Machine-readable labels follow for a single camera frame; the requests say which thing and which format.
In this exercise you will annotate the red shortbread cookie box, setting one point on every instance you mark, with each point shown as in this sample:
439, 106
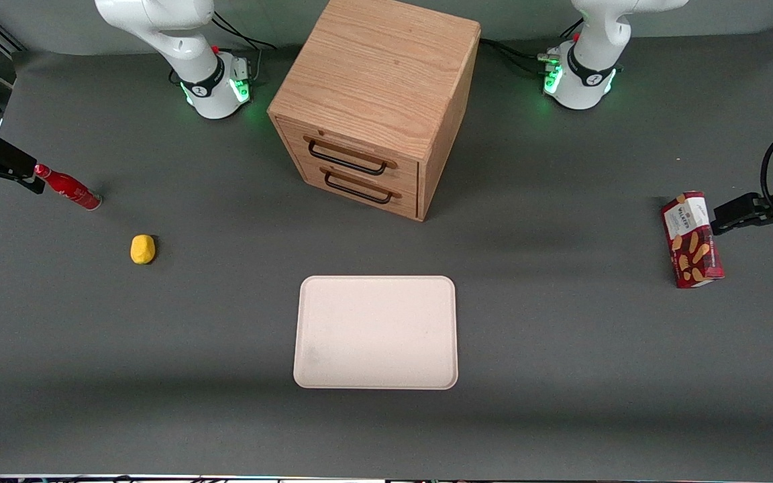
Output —
694, 245

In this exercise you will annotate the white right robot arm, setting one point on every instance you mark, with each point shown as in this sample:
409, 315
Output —
178, 40

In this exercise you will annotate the wooden drawer cabinet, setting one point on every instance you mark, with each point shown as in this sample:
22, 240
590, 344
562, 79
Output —
380, 67

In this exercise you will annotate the cream rectangular tray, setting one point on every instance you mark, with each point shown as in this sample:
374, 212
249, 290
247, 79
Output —
376, 332

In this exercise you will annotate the red coke bottle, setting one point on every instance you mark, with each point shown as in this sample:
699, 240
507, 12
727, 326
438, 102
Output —
68, 186

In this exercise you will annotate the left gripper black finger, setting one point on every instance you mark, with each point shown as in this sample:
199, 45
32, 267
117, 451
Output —
739, 204
732, 223

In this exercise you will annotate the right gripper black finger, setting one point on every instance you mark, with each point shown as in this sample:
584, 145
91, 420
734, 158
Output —
35, 184
12, 158

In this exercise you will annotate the grey base connector block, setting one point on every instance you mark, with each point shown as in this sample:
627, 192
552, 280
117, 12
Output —
549, 62
240, 70

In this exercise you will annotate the yellow toy lemon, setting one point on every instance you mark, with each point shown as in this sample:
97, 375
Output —
143, 249

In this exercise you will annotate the wooden drawer front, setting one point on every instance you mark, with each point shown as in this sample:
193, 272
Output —
376, 202
359, 149

